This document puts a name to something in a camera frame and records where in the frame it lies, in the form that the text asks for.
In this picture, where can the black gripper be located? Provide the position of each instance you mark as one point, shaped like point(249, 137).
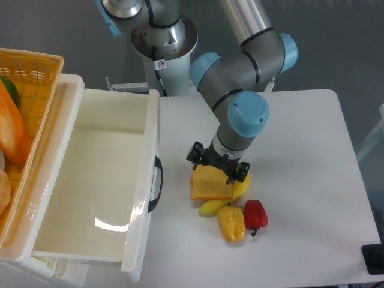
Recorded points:
point(232, 168)

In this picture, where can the toy bread slice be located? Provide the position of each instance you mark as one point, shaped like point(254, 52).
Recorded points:
point(209, 183)

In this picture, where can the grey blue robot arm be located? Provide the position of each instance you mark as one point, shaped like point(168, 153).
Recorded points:
point(226, 85)

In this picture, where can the yellow toy banana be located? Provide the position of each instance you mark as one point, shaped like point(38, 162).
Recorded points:
point(211, 207)

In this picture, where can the yellow toy bell pepper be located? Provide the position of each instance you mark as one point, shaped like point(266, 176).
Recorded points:
point(231, 223)

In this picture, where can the red toy bell pepper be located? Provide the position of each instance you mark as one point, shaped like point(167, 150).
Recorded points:
point(255, 216)

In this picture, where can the white plastic drawer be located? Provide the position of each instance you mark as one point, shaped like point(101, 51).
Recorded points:
point(98, 210)

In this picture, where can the black device at edge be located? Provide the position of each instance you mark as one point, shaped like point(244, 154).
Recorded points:
point(373, 258)

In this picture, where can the orange toy baguette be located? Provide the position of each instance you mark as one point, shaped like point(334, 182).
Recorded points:
point(15, 140)

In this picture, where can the yellow woven basket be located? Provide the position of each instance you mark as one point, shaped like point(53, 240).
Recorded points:
point(35, 76)

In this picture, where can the green toy vegetable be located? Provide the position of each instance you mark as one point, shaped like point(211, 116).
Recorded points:
point(12, 90)

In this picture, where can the white drawer cabinet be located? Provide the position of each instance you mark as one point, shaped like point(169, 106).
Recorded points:
point(18, 264)

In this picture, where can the black drawer handle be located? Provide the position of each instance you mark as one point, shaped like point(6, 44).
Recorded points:
point(157, 185)

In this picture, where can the white metal base bracket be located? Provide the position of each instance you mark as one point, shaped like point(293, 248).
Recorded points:
point(136, 88)

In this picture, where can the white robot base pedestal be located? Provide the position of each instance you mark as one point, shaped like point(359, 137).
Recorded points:
point(165, 54)

